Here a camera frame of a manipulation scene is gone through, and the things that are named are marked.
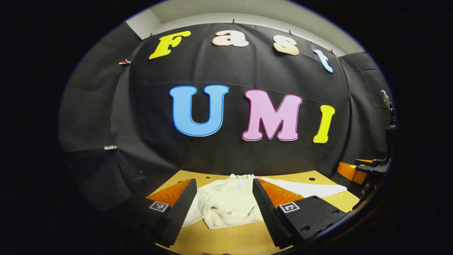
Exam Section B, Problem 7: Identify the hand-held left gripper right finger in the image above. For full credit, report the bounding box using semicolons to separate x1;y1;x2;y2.
252;178;348;250

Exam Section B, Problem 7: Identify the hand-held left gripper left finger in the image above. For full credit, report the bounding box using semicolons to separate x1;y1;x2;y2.
113;178;197;248

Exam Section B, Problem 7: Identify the white hooded sweatshirt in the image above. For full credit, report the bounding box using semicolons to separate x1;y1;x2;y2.
182;174;348;230

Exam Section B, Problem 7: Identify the black backdrop cloth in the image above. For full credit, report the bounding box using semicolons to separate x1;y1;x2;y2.
58;21;397;213

